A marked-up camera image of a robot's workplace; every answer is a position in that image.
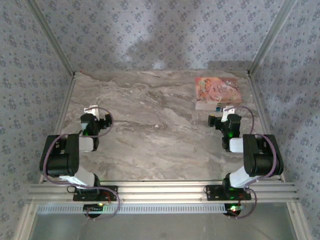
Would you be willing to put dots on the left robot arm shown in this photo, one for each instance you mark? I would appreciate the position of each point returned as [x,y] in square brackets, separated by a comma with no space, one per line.
[60,160]

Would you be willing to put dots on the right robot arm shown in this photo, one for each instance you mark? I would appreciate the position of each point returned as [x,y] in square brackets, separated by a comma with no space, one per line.
[262,162]

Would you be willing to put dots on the controller board with green light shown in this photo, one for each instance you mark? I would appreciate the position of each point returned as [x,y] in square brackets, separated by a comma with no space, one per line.
[235,208]
[93,208]

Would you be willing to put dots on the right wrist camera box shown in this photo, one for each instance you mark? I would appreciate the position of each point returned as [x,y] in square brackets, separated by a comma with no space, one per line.
[228,111]

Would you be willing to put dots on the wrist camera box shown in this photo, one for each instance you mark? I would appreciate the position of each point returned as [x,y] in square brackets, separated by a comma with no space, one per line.
[228,111]
[91,110]

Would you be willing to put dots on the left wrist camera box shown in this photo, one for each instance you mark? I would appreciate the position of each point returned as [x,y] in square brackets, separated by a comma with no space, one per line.
[91,110]

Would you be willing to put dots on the long aluminium base rail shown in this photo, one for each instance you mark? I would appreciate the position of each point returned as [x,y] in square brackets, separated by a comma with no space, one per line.
[162,192]

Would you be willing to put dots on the aluminium corner post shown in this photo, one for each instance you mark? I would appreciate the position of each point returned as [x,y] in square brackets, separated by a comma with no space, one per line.
[272,37]
[50,37]

